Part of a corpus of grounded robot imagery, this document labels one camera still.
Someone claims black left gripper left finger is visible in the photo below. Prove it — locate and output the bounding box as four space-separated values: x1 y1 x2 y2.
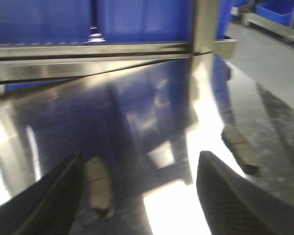
0 154 84 235

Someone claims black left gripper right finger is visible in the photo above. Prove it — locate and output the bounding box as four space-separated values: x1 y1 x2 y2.
196 151 294 235

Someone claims grey brake pad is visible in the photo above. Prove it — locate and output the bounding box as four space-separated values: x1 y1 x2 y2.
221 125 261 177
85 156 114 220

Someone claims steel shelf rack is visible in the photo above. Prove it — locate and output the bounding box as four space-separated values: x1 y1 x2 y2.
232 0 294 42

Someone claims left blue plastic crate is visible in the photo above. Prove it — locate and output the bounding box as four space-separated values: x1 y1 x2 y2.
0 0 92 44

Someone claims blue plastic crate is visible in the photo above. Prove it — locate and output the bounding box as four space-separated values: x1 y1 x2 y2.
0 0 92 44
94 0 245 43

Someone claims right blue plastic crate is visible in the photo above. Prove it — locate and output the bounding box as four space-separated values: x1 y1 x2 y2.
94 0 245 43

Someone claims blue bin on shelf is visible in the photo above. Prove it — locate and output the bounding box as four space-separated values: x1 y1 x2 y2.
255 0 294 26

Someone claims stainless steel rack frame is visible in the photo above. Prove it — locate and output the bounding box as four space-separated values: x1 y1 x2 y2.
0 0 236 97

